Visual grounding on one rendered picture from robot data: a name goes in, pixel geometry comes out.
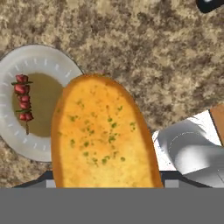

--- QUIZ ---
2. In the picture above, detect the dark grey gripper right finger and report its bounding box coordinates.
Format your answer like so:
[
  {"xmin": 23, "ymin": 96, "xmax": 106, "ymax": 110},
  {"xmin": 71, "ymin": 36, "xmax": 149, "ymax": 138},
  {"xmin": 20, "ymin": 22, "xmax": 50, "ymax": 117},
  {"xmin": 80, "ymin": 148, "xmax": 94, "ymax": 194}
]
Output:
[{"xmin": 158, "ymin": 170, "xmax": 212, "ymax": 189}]

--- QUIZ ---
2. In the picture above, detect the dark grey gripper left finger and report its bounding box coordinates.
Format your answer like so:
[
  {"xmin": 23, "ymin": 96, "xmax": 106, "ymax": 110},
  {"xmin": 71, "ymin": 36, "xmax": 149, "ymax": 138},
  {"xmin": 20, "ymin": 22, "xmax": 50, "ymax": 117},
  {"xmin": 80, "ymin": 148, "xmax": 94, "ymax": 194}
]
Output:
[{"xmin": 12, "ymin": 170, "xmax": 57, "ymax": 189}]

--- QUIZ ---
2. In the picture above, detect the golden baguette bread with herbs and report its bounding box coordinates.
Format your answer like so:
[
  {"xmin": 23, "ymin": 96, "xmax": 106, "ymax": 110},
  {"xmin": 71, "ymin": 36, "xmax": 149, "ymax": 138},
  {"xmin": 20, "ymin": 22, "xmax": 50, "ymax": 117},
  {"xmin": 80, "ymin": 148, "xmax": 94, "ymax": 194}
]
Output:
[{"xmin": 50, "ymin": 73, "xmax": 165, "ymax": 189}]

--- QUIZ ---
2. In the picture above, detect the red meat kebab skewer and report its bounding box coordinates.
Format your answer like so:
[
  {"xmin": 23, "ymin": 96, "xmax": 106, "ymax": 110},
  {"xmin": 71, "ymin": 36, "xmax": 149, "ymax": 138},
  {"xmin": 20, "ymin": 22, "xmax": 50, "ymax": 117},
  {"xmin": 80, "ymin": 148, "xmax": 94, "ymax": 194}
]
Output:
[{"xmin": 10, "ymin": 73, "xmax": 35, "ymax": 136}]

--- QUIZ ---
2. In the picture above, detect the white and grey rounded object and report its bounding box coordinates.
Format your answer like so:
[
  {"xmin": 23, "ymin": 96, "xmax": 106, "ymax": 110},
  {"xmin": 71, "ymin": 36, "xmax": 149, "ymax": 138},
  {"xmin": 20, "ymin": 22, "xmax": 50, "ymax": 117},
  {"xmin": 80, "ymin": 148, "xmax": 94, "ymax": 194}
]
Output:
[{"xmin": 151, "ymin": 109, "xmax": 224, "ymax": 189}]

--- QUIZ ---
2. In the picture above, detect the white round plate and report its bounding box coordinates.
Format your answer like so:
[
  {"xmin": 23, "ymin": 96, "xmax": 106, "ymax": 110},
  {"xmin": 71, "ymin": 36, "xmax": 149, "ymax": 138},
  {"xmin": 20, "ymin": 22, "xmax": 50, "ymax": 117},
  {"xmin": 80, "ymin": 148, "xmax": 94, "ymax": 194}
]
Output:
[{"xmin": 0, "ymin": 43, "xmax": 86, "ymax": 163}]

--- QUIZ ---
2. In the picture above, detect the black rounded object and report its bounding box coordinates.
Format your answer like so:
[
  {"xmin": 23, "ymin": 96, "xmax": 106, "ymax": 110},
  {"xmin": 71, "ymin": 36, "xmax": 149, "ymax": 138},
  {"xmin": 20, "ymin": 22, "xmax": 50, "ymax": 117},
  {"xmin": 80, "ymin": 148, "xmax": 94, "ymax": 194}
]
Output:
[{"xmin": 194, "ymin": 0, "xmax": 224, "ymax": 14}]

